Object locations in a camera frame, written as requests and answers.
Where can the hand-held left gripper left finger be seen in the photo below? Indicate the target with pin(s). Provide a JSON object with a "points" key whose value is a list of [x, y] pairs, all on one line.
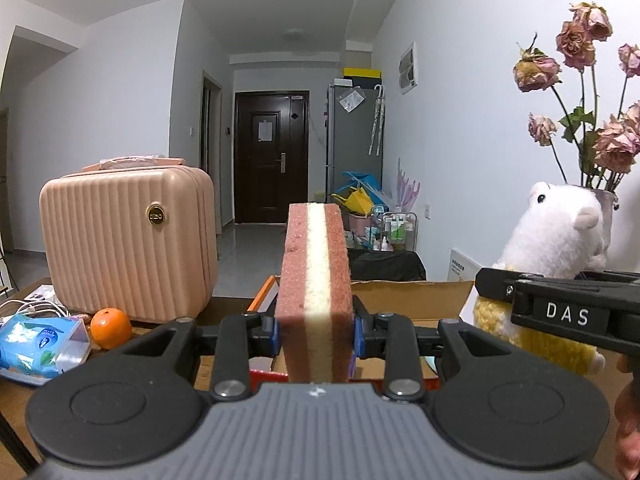
{"points": [[274, 334]]}

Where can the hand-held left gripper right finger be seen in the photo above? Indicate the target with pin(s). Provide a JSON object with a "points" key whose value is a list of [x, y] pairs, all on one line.
{"points": [[358, 336]]}

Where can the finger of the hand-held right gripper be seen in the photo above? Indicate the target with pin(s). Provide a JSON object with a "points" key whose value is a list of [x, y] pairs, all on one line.
{"points": [[492, 284]]}

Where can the orange and white cardboard box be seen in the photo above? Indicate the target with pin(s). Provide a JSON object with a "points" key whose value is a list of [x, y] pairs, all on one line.
{"points": [[400, 297]]}

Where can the brown and cream sponge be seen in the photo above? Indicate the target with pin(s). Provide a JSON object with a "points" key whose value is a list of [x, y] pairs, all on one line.
{"points": [[315, 285]]}

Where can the white and yellow plush sheep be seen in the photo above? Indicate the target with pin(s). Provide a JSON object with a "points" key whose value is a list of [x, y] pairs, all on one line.
{"points": [[550, 230]]}

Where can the person's right hand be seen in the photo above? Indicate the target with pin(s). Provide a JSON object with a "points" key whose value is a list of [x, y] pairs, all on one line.
{"points": [[630, 425]]}

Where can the white board sign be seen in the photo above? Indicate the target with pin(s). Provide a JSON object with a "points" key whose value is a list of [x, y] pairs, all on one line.
{"points": [[462, 266]]}

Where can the black bag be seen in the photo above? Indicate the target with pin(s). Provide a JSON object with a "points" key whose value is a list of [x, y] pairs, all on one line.
{"points": [[390, 266]]}

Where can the cart of bottles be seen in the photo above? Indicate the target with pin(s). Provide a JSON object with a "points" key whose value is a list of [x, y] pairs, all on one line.
{"points": [[397, 232]]}

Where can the pink vase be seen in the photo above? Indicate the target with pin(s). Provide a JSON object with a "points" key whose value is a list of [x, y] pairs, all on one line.
{"points": [[607, 210]]}

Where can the pink bucket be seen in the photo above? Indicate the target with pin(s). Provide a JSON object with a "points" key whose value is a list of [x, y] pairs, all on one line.
{"points": [[359, 222]]}

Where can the purple plastic hangers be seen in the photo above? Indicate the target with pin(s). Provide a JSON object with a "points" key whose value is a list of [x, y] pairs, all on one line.
{"points": [[407, 187]]}

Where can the blue folding rack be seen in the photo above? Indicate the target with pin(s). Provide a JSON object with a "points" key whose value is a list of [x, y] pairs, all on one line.
{"points": [[362, 181]]}

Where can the orange fruit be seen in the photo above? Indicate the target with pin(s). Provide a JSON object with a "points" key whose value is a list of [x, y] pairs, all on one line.
{"points": [[111, 329]]}

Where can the dark brown entrance door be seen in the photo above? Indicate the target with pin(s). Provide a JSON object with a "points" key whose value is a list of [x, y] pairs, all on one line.
{"points": [[270, 160]]}

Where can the pink ribbed suitcase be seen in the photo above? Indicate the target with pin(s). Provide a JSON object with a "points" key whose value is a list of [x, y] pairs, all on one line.
{"points": [[125, 240]]}

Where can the grey refrigerator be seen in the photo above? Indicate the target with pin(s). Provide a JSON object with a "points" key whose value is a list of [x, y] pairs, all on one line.
{"points": [[352, 145]]}

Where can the white folded umbrella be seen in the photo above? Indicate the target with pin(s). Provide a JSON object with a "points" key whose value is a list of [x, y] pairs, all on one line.
{"points": [[376, 120]]}

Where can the white paper notice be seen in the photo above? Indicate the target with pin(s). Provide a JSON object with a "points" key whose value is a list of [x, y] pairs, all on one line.
{"points": [[265, 130]]}

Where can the clear plastic bag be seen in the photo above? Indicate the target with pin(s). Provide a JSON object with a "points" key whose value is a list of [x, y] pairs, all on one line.
{"points": [[352, 101]]}

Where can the blue tissue pack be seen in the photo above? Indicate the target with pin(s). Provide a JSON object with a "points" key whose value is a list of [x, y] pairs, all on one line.
{"points": [[40, 345]]}

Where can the small white box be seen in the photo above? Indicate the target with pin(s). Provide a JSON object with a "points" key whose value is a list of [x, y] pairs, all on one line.
{"points": [[41, 293]]}

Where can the yellow and black box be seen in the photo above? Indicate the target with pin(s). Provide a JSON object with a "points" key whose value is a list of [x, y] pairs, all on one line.
{"points": [[362, 76]]}

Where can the bunch of dried pink roses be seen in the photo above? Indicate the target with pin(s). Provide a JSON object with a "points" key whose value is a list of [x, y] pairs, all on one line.
{"points": [[575, 47]]}

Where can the side door frame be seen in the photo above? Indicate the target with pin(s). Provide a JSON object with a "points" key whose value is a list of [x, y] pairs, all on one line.
{"points": [[211, 155]]}

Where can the white wall electrical panel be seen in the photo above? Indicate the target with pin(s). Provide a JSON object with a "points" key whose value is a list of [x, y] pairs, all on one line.
{"points": [[408, 67]]}

